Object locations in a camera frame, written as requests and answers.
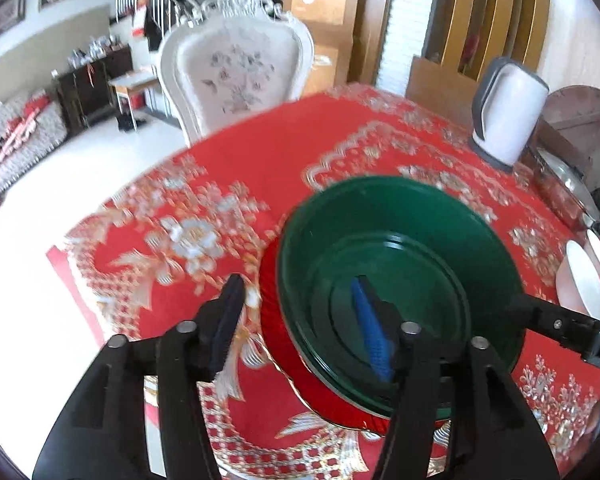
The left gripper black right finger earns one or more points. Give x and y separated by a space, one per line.
494 434

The white ceramic bowl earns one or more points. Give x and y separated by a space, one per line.
577 282

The cream plastic bowl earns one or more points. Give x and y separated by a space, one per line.
592 248

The red glass scalloped bowl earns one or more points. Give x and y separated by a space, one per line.
306 385

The red floral tablecloth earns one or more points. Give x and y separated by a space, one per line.
169 269

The white electric kettle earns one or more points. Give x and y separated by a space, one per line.
506 107

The floral sofa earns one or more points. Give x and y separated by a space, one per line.
31 127

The dark wooden cabinet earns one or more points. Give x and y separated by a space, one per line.
84 93

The small white side table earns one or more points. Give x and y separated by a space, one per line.
126 88

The white ornate chair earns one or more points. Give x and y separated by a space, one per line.
231 60

